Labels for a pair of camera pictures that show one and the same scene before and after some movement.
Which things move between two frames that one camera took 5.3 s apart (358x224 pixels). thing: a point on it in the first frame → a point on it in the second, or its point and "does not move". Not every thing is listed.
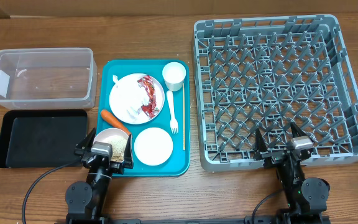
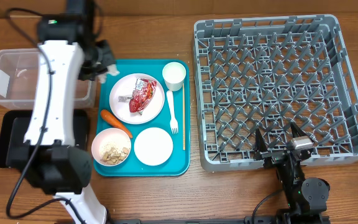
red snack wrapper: (150, 109) → (144, 89)
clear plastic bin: (58, 78) does not move
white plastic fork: (173, 123) does not move
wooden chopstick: (184, 117) does not move
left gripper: (119, 167) → (104, 46)
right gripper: (272, 157) does not move
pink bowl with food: (117, 138) does not move
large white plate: (137, 98) does not move
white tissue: (128, 97) → (111, 70)
